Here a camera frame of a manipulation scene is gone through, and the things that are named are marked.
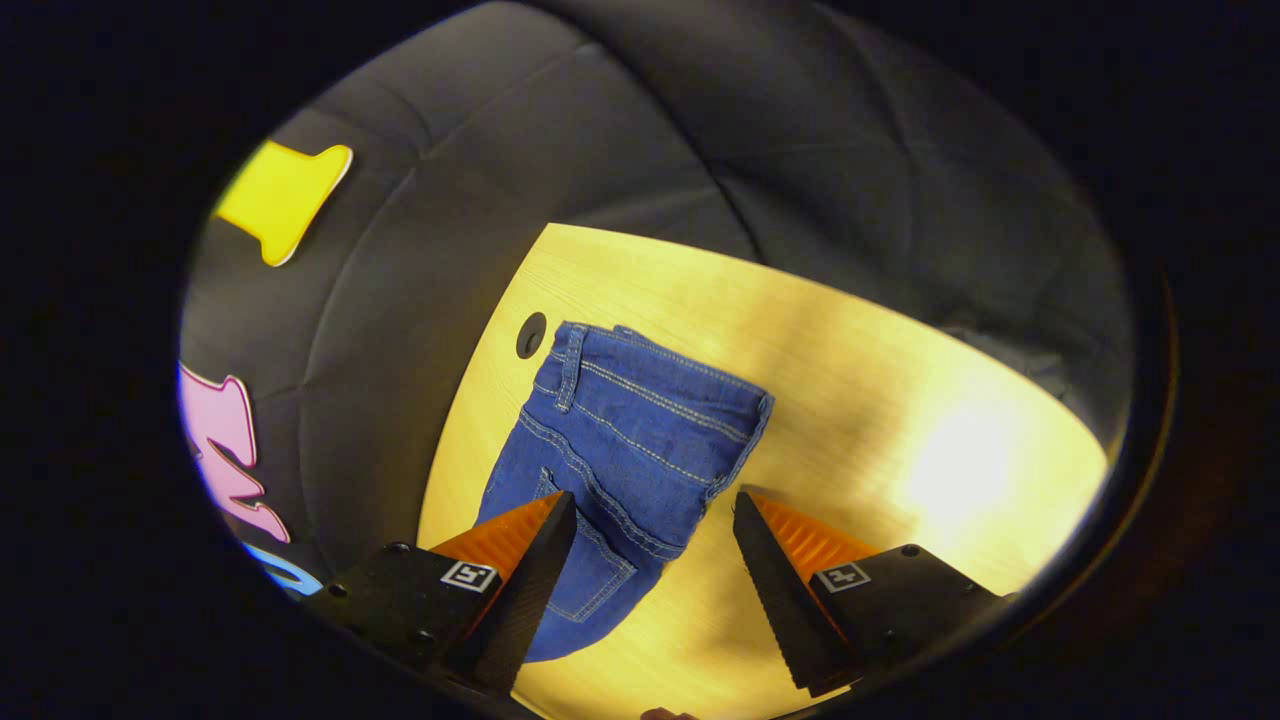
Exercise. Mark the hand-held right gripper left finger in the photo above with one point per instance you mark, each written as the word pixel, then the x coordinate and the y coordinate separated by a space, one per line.
pixel 530 590

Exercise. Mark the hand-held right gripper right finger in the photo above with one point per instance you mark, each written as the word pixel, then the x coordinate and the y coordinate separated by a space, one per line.
pixel 775 590

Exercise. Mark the blue denim jeans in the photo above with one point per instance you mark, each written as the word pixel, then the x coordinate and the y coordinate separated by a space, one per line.
pixel 640 440

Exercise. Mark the black backdrop cloth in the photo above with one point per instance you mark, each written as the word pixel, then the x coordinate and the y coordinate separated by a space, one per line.
pixel 700 120

